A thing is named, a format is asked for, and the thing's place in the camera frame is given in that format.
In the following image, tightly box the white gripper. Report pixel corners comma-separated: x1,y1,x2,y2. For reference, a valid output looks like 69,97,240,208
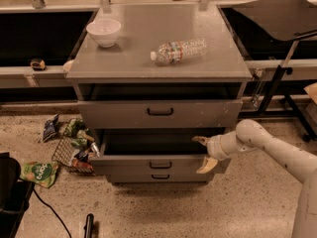
192,135,230,175

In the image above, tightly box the grey drawer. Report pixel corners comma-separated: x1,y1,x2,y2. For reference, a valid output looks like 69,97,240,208
89,128,225,177
78,100,242,129
106,174,214,183

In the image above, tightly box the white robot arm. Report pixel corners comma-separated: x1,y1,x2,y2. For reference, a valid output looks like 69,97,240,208
192,119,317,238

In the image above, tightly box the grey bottom drawer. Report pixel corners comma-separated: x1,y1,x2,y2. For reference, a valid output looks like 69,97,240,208
106,174,214,183

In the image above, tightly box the grey drawer cabinet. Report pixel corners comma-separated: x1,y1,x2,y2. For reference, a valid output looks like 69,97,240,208
65,2,253,185

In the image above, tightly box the grey top drawer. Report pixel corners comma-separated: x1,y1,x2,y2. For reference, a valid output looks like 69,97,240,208
78,100,242,129

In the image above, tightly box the clear plastic water bottle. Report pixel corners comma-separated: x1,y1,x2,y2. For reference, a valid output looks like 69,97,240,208
150,38,207,64

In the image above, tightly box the red snack packet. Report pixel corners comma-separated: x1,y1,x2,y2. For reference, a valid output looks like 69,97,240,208
71,159,93,174

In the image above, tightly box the green packet in basket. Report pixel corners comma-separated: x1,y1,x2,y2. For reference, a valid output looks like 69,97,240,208
63,118,85,138

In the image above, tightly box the black stand tray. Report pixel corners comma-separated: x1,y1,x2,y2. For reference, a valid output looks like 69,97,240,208
225,0,317,142

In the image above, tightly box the white ceramic bowl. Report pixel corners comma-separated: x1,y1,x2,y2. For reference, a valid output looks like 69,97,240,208
86,19,121,48

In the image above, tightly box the blue snack bag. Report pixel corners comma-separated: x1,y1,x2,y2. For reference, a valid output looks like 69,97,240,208
43,114,59,142

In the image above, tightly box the green snack bag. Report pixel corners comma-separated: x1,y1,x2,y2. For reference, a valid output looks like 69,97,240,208
20,162,58,188

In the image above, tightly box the yellow tape measure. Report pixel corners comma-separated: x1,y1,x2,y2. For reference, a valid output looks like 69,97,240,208
30,59,46,70

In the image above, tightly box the black handle object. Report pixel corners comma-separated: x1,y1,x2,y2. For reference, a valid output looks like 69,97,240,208
84,213,94,238

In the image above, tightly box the black cable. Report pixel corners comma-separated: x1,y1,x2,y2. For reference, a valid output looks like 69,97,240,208
33,187,73,238

